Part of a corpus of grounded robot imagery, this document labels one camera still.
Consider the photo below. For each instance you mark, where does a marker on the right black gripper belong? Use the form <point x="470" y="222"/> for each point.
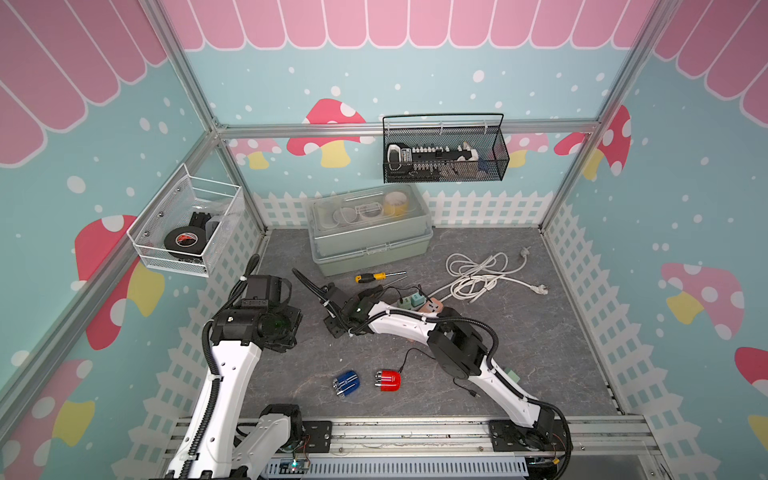
<point x="329" y="328"/>

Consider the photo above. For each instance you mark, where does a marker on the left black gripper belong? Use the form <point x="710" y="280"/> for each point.
<point x="294" y="317"/>

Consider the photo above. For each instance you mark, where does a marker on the blue shaver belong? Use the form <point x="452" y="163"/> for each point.
<point x="346" y="383"/>

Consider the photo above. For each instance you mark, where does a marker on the teal charger adapter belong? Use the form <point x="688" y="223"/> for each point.
<point x="417" y="300"/>

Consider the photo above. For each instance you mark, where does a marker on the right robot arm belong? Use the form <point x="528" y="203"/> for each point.
<point x="465" y="349"/>

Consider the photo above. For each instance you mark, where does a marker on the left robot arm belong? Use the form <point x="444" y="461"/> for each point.
<point x="228" y="384"/>

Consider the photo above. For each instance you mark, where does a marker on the red electric shaver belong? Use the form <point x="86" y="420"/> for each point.
<point x="388" y="380"/>

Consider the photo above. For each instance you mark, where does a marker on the green plastic storage box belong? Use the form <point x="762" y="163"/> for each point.
<point x="349" y="232"/>

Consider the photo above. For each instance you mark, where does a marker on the orange power strip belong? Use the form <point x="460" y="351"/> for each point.
<point x="432" y="306"/>

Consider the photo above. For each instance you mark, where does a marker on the yellow tape roll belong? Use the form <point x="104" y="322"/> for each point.
<point x="395" y="204"/>

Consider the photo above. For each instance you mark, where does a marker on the black tape roll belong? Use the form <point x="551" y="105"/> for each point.
<point x="186" y="243"/>

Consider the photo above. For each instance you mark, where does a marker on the black power strip in basket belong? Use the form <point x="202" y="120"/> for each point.
<point x="422" y="160"/>

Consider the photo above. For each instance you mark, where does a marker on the yellow handled screwdriver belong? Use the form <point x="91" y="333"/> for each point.
<point x="365" y="278"/>

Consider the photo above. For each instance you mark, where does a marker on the clear acrylic wall bin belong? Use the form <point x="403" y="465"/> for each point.
<point x="187" y="200"/>

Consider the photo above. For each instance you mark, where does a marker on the black wire mesh basket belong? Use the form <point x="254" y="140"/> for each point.
<point x="482" y="131"/>

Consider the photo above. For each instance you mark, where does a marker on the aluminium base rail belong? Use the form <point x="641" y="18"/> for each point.
<point x="591" y="447"/>

